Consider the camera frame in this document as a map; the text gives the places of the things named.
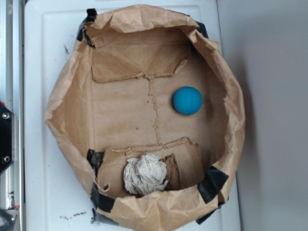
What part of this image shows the blue ball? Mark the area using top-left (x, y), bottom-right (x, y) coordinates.
top-left (172, 86), bottom-right (203, 116)

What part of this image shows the metal rail frame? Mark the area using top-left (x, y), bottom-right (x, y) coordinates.
top-left (0, 0), bottom-right (26, 231)

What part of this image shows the crumpled white paper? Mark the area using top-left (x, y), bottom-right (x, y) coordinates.
top-left (123, 153), bottom-right (168, 196)

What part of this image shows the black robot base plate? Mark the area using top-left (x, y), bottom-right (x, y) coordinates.
top-left (0, 102), bottom-right (13, 175)

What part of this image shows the brown paper-lined bin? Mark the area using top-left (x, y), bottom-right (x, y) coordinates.
top-left (45, 4), bottom-right (245, 231)

